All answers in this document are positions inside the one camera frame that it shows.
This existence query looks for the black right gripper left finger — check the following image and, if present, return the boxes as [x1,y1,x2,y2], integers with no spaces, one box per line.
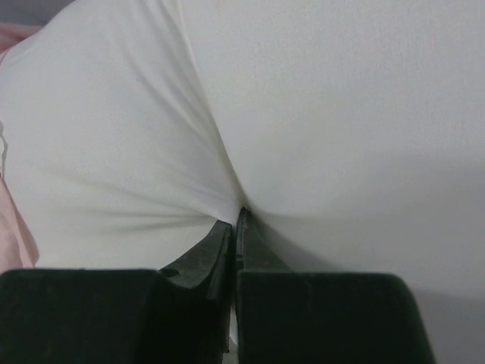
[158,221,233,301]

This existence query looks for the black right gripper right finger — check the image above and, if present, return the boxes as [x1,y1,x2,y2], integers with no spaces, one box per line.
[235,208,291,271]

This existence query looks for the white pillow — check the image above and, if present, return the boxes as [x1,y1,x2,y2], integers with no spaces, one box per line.
[1,1,484,363]

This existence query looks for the pink purple pillowcase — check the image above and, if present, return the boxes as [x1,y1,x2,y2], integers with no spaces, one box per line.
[1,22,41,274]

